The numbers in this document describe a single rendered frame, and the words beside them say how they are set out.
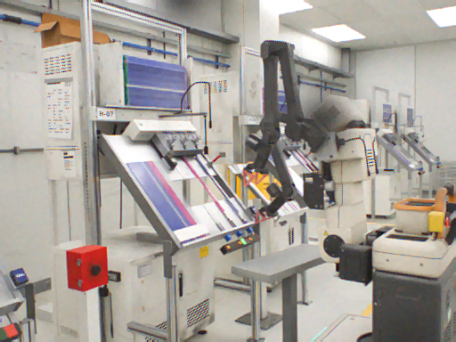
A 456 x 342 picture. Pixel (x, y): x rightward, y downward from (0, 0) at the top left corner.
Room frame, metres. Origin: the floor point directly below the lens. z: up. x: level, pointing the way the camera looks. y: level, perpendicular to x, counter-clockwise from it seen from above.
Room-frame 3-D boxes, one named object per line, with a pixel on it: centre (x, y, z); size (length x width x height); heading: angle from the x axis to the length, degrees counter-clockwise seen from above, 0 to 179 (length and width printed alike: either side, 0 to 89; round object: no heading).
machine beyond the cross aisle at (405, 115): (8.00, -3.03, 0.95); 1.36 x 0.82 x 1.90; 56
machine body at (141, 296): (2.65, 0.56, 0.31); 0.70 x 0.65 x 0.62; 146
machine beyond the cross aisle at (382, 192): (6.81, -2.21, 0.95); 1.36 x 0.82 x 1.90; 56
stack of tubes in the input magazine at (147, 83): (2.63, 0.43, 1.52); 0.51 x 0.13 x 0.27; 146
